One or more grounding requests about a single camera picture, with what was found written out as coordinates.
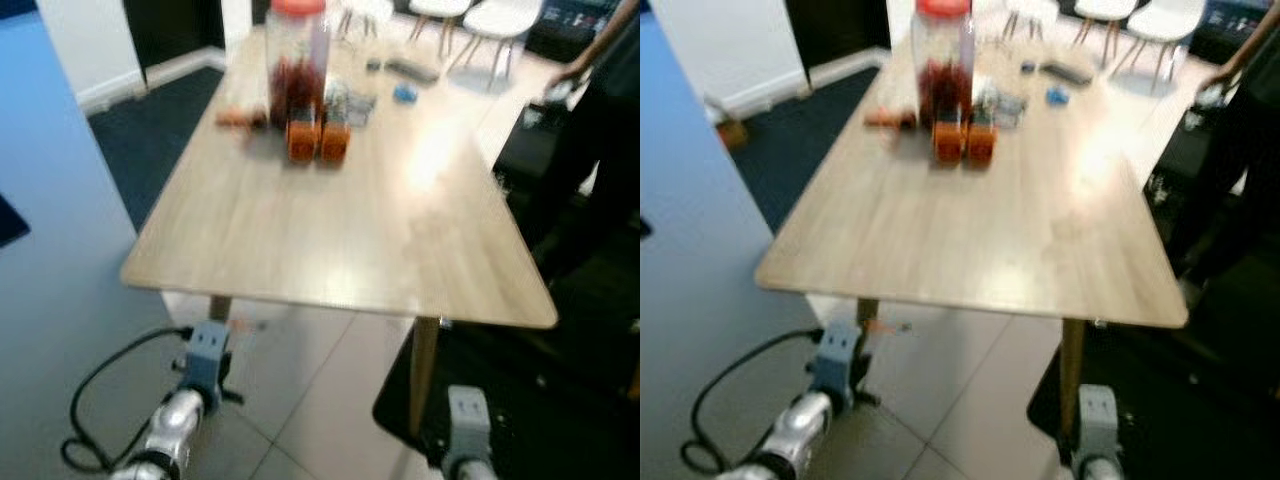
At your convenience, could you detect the black floor mat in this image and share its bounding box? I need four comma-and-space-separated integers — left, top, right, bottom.
1027, 250, 1280, 480
372, 225, 641, 480

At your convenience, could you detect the black door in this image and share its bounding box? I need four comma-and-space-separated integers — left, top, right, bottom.
785, 0, 893, 73
123, 0, 227, 71

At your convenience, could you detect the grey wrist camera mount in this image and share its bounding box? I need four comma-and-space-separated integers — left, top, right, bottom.
812, 320, 863, 393
186, 320, 233, 391
1075, 385, 1121, 459
445, 385, 493, 461

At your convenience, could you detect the clear jar with red lid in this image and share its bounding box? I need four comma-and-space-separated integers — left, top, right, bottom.
910, 0, 976, 126
266, 0, 333, 129

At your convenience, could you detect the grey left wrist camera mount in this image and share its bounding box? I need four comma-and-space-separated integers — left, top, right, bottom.
812, 320, 863, 393
186, 320, 233, 391

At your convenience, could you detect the clear glass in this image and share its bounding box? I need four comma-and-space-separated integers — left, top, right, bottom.
995, 90, 1029, 129
345, 90, 379, 127

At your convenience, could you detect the white chair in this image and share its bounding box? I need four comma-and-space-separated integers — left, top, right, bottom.
335, 0, 396, 41
410, 0, 471, 56
1110, 0, 1206, 91
450, 0, 546, 91
1075, 0, 1136, 51
1000, 0, 1051, 46

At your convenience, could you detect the light wooden table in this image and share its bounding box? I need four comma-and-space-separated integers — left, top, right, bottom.
755, 25, 1191, 441
120, 25, 559, 441

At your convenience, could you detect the black remote control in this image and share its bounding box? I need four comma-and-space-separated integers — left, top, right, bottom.
1038, 60, 1094, 86
384, 58, 441, 85

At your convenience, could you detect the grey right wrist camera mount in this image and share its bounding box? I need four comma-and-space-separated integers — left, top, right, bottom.
1075, 385, 1121, 459
445, 385, 493, 461

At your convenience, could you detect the person in dark clothes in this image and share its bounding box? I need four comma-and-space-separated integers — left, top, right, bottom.
520, 0, 641, 291
1165, 0, 1280, 291

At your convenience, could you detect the black appliance with lights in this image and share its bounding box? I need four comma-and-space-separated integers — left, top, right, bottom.
525, 0, 616, 63
1188, 0, 1263, 63

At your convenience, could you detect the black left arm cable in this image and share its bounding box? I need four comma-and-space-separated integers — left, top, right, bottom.
690, 328, 823, 473
60, 325, 193, 473

